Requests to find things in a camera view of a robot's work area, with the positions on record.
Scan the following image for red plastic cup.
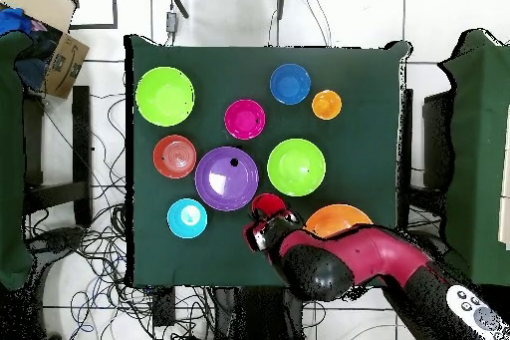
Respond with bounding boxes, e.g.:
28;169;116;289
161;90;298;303
250;192;288;219

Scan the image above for purple plastic bowl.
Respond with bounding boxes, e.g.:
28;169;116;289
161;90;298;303
194;146;260;212

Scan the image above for cyan plastic bowl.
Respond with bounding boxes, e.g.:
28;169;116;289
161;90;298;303
165;197;209;240

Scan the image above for green plastic bowl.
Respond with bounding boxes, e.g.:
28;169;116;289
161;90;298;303
134;66;196;128
266;138;327;197

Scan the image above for large orange plastic bowl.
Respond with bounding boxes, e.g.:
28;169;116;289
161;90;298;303
304;202;375;239

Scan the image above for red-orange plastic bowl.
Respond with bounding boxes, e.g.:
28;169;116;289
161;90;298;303
152;134;198;179

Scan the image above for black power strip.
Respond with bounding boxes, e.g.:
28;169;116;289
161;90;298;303
152;287;176;327

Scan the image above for pink plastic bowl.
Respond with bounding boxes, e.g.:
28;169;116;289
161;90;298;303
223;99;267;141

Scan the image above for dark green tablecloth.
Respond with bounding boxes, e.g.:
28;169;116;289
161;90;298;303
124;34;411;289

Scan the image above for orange plastic cup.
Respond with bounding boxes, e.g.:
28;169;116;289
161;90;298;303
311;89;343;121

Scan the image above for blue plastic bowl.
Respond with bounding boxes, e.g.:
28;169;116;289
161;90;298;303
269;63;312;106

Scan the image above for green cloth covered table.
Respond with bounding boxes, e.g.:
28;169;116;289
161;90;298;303
435;28;510;293
0;30;35;291

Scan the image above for brown cardboard box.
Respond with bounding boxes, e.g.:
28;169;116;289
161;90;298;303
0;0;91;100

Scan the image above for blue cloth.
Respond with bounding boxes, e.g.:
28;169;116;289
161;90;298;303
0;7;35;36

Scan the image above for tangle of black cables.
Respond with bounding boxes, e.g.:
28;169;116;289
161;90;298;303
23;92;208;340

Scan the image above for black pedestal foot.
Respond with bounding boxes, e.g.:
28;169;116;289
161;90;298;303
27;225;87;255

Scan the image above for black stool frame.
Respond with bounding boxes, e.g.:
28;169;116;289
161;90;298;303
397;88;455;233
21;85;94;229

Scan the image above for black metal frame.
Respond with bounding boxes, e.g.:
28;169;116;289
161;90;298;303
59;0;120;31

